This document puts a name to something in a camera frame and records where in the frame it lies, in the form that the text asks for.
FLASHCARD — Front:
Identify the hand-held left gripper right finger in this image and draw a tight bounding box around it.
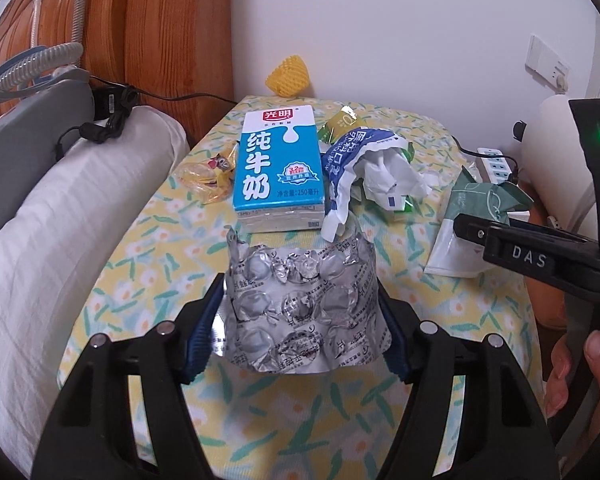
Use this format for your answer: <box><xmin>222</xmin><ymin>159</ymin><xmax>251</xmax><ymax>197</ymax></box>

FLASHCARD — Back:
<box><xmin>375</xmin><ymin>285</ymin><xmax>563</xmax><ymax>480</ymax></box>

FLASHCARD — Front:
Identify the yellow candy wrapper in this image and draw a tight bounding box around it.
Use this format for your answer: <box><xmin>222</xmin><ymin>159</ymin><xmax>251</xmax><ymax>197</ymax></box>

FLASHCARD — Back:
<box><xmin>172</xmin><ymin>142</ymin><xmax>238</xmax><ymax>206</ymax></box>

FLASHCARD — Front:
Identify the green and yellow sachet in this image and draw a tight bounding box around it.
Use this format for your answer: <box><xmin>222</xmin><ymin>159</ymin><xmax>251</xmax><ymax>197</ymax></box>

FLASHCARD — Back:
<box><xmin>317</xmin><ymin>106</ymin><xmax>363</xmax><ymax>142</ymax></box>

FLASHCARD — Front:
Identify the crumpled white paper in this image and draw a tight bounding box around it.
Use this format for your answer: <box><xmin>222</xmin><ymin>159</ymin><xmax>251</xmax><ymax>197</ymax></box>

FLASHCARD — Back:
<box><xmin>360</xmin><ymin>147</ymin><xmax>431</xmax><ymax>211</ymax></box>

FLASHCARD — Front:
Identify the grey corrugated hose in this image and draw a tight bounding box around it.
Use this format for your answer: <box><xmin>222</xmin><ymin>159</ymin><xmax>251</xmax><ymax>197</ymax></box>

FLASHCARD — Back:
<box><xmin>0</xmin><ymin>0</ymin><xmax>98</xmax><ymax>118</ymax></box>

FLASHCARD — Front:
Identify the blue and white plastic wrapper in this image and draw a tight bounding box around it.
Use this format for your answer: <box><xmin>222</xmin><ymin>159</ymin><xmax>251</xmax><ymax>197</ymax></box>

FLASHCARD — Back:
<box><xmin>320</xmin><ymin>127</ymin><xmax>411</xmax><ymax>242</ymax></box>

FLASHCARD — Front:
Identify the blue and white milk carton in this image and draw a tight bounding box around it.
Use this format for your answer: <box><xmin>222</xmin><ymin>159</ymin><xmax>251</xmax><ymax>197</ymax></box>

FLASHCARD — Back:
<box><xmin>231</xmin><ymin>104</ymin><xmax>327</xmax><ymax>233</ymax></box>

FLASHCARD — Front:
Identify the silver foil blister pack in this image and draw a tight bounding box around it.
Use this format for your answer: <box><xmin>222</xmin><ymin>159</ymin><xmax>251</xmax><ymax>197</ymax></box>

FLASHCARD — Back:
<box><xmin>219</xmin><ymin>225</ymin><xmax>392</xmax><ymax>376</ymax></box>

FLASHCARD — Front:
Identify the wooden headboard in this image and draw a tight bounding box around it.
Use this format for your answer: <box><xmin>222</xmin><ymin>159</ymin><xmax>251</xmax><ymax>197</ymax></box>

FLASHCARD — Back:
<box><xmin>0</xmin><ymin>0</ymin><xmax>238</xmax><ymax>146</ymax></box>

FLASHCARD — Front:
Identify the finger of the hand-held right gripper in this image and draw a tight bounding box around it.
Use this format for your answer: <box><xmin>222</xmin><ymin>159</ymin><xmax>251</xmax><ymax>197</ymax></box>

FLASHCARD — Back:
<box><xmin>452</xmin><ymin>212</ymin><xmax>490</xmax><ymax>252</ymax></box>

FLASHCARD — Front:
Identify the yellow floral cloth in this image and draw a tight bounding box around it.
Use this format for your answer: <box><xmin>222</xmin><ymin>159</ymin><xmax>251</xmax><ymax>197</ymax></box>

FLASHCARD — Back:
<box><xmin>57</xmin><ymin>95</ymin><xmax>546</xmax><ymax>480</ymax></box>

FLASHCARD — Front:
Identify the yellow foam fruit net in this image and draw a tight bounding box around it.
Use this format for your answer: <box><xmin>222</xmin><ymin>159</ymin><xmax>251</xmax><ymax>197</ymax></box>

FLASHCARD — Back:
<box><xmin>266</xmin><ymin>56</ymin><xmax>311</xmax><ymax>97</ymax></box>

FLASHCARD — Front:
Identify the white pillow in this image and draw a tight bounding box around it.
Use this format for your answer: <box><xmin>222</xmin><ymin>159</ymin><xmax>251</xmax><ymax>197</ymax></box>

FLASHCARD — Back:
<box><xmin>0</xmin><ymin>105</ymin><xmax>191</xmax><ymax>456</ymax></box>

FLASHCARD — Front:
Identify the white power strip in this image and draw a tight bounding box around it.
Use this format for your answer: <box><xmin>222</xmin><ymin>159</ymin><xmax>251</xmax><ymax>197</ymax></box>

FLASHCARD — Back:
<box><xmin>462</xmin><ymin>147</ymin><xmax>516</xmax><ymax>186</ymax></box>

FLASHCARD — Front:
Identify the black power adapter with cable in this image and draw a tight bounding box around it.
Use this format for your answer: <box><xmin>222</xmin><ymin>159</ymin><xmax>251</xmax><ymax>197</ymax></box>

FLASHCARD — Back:
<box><xmin>55</xmin><ymin>75</ymin><xmax>237</xmax><ymax>161</ymax></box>

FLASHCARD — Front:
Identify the black power cable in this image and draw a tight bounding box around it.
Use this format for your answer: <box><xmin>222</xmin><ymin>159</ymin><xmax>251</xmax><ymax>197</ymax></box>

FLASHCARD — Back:
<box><xmin>445</xmin><ymin>130</ymin><xmax>523</xmax><ymax>186</ymax></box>

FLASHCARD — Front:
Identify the green and white packet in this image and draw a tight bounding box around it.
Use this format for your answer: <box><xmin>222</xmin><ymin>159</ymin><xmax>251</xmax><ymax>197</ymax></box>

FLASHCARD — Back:
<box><xmin>424</xmin><ymin>166</ymin><xmax>533</xmax><ymax>277</ymax></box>

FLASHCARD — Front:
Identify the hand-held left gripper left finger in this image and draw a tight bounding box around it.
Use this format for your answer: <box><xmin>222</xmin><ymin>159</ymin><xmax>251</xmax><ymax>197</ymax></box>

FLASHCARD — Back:
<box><xmin>30</xmin><ymin>272</ymin><xmax>226</xmax><ymax>480</ymax></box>

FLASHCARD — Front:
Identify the grey cushion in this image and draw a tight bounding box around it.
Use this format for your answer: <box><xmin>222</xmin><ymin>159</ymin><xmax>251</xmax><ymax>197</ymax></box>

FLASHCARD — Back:
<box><xmin>0</xmin><ymin>67</ymin><xmax>98</xmax><ymax>236</ymax></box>

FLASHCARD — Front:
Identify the white wall switch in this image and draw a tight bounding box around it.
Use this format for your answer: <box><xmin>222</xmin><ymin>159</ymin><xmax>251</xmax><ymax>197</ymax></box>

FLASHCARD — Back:
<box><xmin>525</xmin><ymin>35</ymin><xmax>571</xmax><ymax>93</ymax></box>

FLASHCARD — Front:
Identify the white rounded appliance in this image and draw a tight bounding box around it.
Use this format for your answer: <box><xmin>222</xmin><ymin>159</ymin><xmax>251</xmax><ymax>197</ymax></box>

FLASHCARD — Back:
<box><xmin>522</xmin><ymin>95</ymin><xmax>600</xmax><ymax>241</ymax></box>

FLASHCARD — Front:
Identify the white wrapped tube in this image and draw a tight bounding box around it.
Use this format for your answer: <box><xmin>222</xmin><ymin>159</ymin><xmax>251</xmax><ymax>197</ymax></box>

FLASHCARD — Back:
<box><xmin>26</xmin><ymin>0</ymin><xmax>50</xmax><ymax>53</ymax></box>

